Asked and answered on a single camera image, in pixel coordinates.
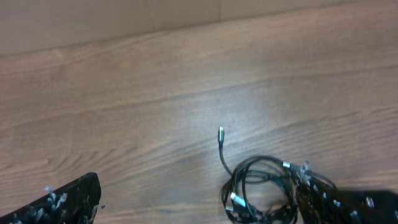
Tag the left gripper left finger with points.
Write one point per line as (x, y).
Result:
(74, 203)

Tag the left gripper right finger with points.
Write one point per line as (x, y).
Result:
(319, 200)

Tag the cardboard back board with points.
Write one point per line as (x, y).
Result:
(29, 25)

